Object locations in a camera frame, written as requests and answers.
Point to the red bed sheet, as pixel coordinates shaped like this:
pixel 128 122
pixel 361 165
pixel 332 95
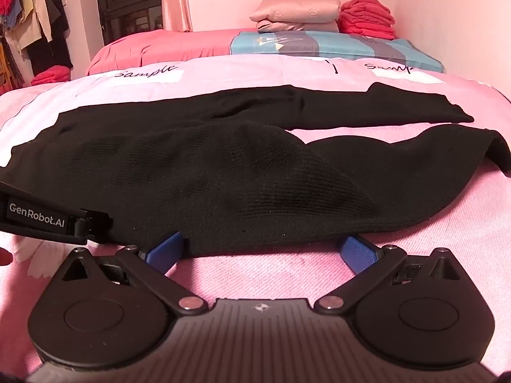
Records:
pixel 167 46

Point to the red cloth pile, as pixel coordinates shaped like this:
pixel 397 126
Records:
pixel 52 75

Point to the dark window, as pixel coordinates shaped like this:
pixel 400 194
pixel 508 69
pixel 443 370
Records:
pixel 127 4

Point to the black pants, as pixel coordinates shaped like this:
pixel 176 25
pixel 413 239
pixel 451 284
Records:
pixel 223 167

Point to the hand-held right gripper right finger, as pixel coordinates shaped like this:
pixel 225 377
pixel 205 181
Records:
pixel 359 252

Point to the pink printed blanket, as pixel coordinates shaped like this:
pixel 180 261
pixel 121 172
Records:
pixel 259 279

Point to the stack of red clothes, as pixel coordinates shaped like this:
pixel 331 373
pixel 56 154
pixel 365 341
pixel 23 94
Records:
pixel 367 18

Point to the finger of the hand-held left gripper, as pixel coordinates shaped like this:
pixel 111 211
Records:
pixel 94 225

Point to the row of hanging clothes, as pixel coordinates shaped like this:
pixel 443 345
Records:
pixel 36 28

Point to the blue grey striped quilt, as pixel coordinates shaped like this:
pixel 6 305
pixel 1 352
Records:
pixel 339 50

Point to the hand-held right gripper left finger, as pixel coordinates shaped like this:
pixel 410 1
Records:
pixel 165 252

